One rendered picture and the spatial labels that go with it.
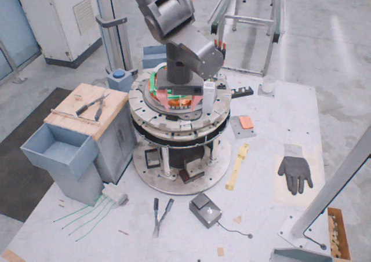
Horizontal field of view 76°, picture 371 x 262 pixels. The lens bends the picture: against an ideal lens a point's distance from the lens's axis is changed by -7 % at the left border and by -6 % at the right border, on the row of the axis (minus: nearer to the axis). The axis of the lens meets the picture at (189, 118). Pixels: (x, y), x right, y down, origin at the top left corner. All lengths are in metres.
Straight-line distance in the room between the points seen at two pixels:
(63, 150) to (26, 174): 1.39
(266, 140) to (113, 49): 0.76
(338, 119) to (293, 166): 1.66
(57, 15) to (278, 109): 2.34
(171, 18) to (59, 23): 2.54
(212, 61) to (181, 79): 0.11
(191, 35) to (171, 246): 0.63
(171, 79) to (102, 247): 0.58
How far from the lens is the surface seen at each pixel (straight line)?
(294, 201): 0.98
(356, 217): 2.06
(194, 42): 0.45
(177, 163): 0.99
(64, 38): 3.02
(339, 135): 2.49
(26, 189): 2.14
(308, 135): 1.19
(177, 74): 0.53
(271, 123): 1.19
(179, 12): 0.46
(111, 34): 1.12
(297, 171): 1.02
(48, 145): 0.88
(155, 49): 1.12
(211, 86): 0.69
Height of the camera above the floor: 1.59
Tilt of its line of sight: 45 degrees down
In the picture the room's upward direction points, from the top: straight up
